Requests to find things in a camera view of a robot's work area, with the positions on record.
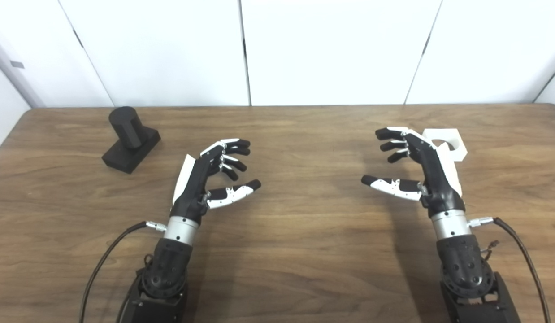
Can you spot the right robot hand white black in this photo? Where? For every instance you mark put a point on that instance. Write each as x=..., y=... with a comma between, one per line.
x=439, y=179

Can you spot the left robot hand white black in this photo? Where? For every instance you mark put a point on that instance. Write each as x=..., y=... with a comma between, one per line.
x=192, y=184

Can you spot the white square piece with hole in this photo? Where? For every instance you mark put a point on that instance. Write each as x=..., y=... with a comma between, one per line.
x=459, y=150

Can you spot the black peg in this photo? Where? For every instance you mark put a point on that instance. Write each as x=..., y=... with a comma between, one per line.
x=125, y=125

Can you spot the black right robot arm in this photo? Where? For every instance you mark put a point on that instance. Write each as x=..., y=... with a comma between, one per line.
x=461, y=269

